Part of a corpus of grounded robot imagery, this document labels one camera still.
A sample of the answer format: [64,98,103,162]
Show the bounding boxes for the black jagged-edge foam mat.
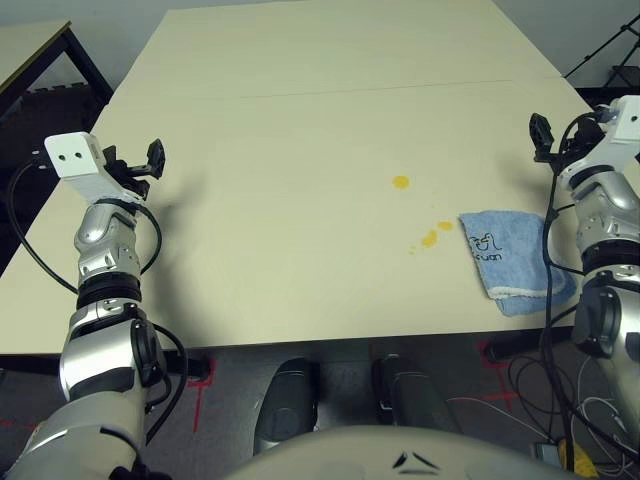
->
[0,81,109,201]

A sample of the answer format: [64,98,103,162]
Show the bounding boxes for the grey robot torso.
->
[219,424,574,480]

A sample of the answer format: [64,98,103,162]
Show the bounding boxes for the yellow floor object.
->
[558,438,600,477]

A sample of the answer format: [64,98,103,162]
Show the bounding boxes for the grey robot leg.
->
[253,356,322,455]
[371,353,465,437]

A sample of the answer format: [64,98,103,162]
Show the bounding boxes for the grey robot right leg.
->
[371,353,465,437]

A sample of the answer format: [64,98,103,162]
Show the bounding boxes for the black step stand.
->
[606,63,640,92]

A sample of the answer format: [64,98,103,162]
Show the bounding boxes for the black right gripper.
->
[528,113,607,166]

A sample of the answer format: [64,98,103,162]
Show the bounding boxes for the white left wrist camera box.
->
[43,131,142,204]

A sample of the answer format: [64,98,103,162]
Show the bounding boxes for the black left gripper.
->
[102,139,167,202]

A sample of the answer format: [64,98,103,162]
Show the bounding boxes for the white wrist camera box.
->
[43,131,142,204]
[599,96,640,149]

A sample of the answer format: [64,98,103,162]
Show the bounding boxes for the black floor mat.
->
[574,86,640,112]

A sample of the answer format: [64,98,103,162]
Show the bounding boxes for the black floor cables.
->
[508,344,576,474]

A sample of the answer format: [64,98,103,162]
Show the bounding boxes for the black left wrist camera cable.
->
[5,160,81,297]

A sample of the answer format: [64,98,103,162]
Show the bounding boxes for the beige black-framed side table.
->
[0,19,114,167]

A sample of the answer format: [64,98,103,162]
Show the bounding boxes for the white floor cables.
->
[573,358,640,467]

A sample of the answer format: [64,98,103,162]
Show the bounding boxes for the black left elbow cable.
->
[144,322,190,450]

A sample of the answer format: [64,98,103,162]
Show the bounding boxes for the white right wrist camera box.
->
[599,96,640,149]

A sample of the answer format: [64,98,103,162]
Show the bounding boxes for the grey robot left leg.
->
[253,356,322,455]

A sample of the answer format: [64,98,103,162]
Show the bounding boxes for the black tripod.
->
[563,10,640,80]

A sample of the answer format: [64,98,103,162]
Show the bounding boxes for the light blue terry rag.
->
[458,209,579,318]

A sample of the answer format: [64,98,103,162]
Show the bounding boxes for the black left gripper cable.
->
[127,202,164,276]

